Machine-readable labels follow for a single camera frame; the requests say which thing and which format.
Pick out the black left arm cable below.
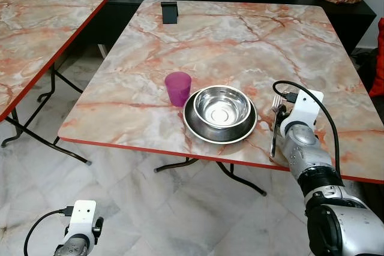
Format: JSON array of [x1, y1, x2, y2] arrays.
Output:
[[24, 206, 74, 256]]

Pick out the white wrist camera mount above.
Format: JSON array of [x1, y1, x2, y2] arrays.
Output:
[[282, 90, 325, 126], [67, 200, 97, 239]]

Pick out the silver metal fork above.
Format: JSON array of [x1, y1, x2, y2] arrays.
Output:
[[269, 94, 286, 159]]

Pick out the stainless steel bowl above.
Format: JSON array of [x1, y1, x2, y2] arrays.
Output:
[[193, 86, 251, 128]]

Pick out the stainless steel plate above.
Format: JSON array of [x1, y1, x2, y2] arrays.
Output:
[[182, 88, 258, 144]]

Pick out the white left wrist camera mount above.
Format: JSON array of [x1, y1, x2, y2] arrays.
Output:
[[67, 200, 97, 239]]

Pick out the black folding table legs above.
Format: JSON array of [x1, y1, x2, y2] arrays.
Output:
[[0, 63, 94, 165], [154, 157, 268, 197]]

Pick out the purple plastic cup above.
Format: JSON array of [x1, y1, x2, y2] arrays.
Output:
[[165, 71, 193, 108]]

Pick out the small black stand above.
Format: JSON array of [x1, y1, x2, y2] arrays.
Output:
[[161, 2, 179, 25]]

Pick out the red cushion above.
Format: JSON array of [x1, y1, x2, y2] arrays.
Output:
[[369, 18, 384, 98]]

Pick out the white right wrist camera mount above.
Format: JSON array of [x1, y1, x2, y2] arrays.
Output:
[[282, 90, 325, 126]]

